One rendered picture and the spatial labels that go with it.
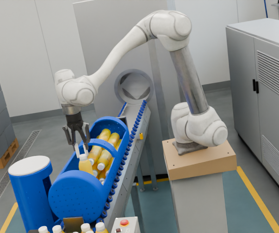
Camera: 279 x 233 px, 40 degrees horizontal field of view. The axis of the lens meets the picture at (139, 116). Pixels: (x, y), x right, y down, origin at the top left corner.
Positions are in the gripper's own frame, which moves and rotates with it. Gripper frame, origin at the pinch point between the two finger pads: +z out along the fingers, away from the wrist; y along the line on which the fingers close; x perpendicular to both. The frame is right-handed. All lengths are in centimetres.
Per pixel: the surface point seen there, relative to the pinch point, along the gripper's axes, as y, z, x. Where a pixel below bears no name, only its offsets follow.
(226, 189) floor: -75, 133, -174
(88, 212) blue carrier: -0.1, 29.1, 10.8
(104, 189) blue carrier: -8.7, 20.5, 4.9
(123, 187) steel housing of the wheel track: -7, 44, -37
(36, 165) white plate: 51, 28, -49
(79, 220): 2.1, 28.3, 18.8
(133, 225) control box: -27.6, 21.8, 34.8
